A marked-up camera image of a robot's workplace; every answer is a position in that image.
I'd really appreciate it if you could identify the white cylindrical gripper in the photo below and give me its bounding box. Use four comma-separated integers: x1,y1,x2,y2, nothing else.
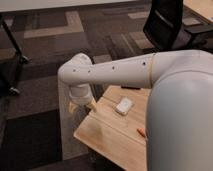
69,84,97,113

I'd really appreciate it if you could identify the orange pepper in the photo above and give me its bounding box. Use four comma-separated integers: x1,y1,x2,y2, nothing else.
137,128,146,137

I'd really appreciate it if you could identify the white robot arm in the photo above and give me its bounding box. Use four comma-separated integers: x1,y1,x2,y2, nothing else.
58,49,213,171

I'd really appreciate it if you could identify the white sponge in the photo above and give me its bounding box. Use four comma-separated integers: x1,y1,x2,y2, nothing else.
115,97,134,116

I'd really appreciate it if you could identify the black phone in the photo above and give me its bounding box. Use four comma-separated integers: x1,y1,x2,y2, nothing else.
120,86,141,90

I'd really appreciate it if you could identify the black rolling stand base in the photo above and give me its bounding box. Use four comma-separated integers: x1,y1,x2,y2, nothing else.
0,13,29,96

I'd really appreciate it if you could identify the black office chair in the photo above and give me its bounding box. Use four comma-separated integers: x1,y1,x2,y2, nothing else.
143,0,213,51

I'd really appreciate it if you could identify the light wooden desk corner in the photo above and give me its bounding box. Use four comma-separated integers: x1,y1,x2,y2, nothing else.
184,0,213,22

